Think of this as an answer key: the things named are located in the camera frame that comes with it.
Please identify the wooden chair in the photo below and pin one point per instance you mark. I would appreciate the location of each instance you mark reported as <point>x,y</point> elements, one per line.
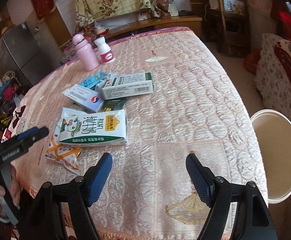
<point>229,24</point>

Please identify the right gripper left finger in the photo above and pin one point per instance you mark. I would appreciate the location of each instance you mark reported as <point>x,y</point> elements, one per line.
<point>45,219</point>

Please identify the blue snack packet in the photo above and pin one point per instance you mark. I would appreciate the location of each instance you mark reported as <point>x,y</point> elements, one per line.
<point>96,81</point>

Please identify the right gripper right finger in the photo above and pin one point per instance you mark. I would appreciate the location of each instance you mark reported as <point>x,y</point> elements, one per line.
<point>252,218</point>

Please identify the white milk carton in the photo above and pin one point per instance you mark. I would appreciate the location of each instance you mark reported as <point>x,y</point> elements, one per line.
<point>95,129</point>

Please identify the pile of colourful clothes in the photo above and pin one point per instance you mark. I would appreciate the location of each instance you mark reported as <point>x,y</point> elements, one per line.
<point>11,91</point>

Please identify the floral cloth covered television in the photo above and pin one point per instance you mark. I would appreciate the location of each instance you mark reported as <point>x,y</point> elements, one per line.
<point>89,11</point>

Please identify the orange white snack wrapper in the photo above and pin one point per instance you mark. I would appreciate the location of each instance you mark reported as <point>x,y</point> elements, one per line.
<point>63,154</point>

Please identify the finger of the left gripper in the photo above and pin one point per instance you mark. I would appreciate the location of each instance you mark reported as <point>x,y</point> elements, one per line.
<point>28,134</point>
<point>20,147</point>

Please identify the blue white medicine box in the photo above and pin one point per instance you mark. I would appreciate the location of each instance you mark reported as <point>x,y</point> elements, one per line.
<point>87,98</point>

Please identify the grey refrigerator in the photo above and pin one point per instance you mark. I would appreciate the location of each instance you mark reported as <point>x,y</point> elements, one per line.
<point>29,54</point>

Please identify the cream trash bucket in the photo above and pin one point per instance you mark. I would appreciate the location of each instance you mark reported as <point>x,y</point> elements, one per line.
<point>273,132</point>

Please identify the pink quilted table cover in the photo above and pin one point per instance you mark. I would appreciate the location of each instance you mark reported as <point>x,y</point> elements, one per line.
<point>195,108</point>

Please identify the pink water bottle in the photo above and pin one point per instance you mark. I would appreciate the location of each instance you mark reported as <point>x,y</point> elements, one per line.
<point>85,52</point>

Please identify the red cushion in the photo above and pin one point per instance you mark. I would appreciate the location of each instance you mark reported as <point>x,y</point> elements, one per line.
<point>284,25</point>

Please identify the green white medicine box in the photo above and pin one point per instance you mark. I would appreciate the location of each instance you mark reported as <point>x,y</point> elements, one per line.
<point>114,86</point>

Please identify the dark green cracker packet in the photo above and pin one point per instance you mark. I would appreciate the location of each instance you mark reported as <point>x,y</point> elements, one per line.
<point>113,105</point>

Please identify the white bottle pink label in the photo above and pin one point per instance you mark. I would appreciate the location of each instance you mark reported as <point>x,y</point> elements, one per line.
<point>105,51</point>

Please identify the wooden tv cabinet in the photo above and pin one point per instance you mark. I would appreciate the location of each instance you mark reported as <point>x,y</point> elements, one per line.
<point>192,22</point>

